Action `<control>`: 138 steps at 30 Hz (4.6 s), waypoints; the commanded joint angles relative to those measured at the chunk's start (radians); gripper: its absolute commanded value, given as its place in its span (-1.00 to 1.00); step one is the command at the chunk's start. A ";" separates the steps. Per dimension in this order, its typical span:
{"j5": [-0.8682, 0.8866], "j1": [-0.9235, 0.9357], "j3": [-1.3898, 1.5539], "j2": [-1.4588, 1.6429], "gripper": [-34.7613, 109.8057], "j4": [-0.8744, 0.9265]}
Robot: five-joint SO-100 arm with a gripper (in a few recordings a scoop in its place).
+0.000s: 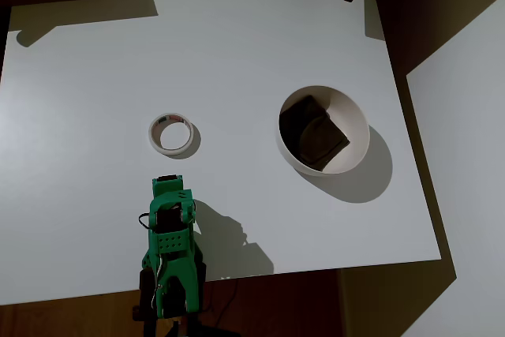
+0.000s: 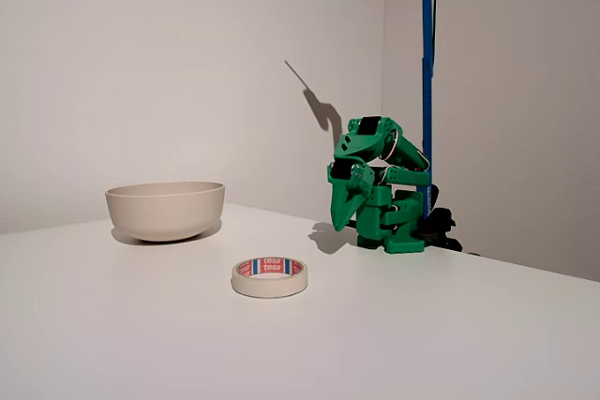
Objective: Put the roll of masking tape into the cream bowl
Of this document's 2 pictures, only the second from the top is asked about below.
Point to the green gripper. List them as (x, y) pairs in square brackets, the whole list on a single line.
[(345, 194)]

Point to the beige masking tape roll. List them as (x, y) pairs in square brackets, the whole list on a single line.
[(269, 288)]

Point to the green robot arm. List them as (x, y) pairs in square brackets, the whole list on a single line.
[(375, 222)]

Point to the black table clamp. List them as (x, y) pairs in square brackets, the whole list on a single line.
[(440, 224)]

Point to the blue vertical pole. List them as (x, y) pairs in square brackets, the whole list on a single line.
[(427, 44)]

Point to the beige bowl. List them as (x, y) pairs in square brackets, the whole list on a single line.
[(164, 212)]

